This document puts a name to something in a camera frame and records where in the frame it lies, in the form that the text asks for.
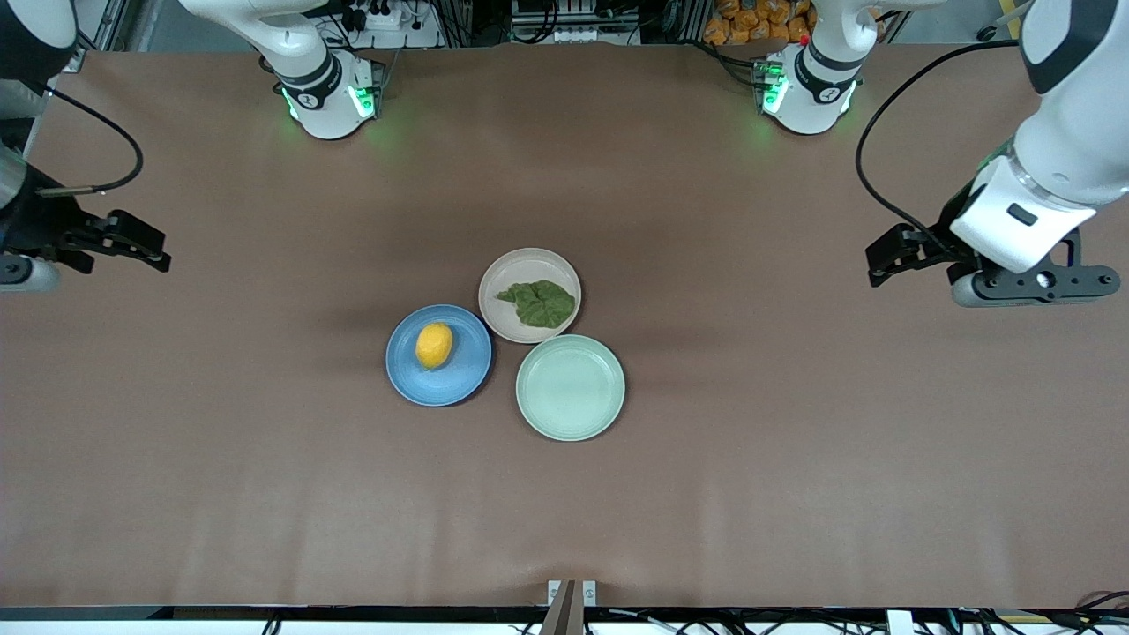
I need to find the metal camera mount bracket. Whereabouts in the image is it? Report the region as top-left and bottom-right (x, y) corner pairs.
(540, 579), (598, 635)

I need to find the white power strip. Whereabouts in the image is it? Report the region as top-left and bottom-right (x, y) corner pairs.
(340, 0), (442, 49)

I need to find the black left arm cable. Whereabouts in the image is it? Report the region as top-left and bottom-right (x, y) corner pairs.
(855, 39), (1024, 252)

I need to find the blue plate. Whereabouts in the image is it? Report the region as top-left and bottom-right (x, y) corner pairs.
(385, 304), (493, 407)

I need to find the yellow lemon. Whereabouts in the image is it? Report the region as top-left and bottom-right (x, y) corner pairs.
(415, 322), (454, 370)

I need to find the green lettuce leaf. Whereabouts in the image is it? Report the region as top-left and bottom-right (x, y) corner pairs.
(496, 280), (577, 330)

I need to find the beige plate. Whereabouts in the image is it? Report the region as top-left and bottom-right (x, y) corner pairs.
(478, 248), (583, 345)

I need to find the bag of oranges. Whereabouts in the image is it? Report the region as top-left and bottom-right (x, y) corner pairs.
(703, 0), (817, 47)

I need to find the white electronics box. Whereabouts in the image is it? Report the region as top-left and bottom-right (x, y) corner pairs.
(512, 0), (641, 45)

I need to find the light green plate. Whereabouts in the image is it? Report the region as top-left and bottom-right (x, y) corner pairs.
(516, 334), (626, 442)

